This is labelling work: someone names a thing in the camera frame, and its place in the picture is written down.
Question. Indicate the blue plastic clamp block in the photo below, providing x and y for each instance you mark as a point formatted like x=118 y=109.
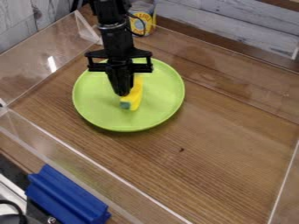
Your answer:
x=70 y=203

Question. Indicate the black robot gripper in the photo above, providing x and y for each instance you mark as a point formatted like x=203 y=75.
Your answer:
x=119 y=56

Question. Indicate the yellow toy banana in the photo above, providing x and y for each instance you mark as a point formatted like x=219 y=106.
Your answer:
x=131 y=101

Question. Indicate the yellow labelled tin can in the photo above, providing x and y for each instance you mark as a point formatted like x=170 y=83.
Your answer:
x=143 y=17

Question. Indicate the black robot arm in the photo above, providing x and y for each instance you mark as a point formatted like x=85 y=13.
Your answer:
x=113 y=11

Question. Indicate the clear acrylic enclosure wall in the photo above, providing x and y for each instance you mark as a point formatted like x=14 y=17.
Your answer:
x=218 y=165

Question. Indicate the green round plate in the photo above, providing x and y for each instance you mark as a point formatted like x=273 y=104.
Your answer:
x=151 y=104

